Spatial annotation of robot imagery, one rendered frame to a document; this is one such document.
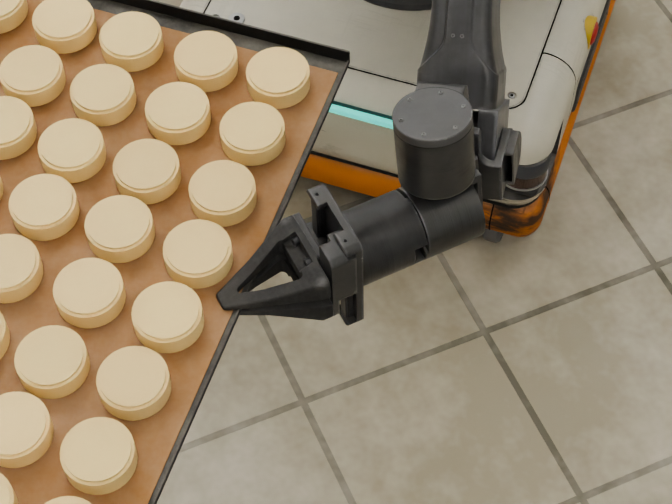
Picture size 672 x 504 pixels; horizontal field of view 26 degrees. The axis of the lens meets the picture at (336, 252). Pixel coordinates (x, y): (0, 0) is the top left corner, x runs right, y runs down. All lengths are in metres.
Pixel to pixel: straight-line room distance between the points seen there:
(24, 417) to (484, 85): 0.41
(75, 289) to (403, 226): 0.24
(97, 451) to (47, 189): 0.22
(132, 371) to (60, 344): 0.06
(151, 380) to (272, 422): 1.14
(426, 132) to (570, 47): 1.22
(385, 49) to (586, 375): 0.57
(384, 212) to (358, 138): 1.13
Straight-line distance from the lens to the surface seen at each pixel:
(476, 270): 2.29
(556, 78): 2.18
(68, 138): 1.13
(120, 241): 1.07
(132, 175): 1.10
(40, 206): 1.10
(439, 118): 1.02
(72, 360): 1.02
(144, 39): 1.18
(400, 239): 1.06
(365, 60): 2.17
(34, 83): 1.17
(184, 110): 1.13
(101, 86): 1.15
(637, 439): 2.17
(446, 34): 1.11
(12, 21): 1.22
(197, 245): 1.06
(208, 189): 1.08
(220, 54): 1.16
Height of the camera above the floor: 1.89
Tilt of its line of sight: 55 degrees down
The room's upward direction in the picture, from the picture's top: straight up
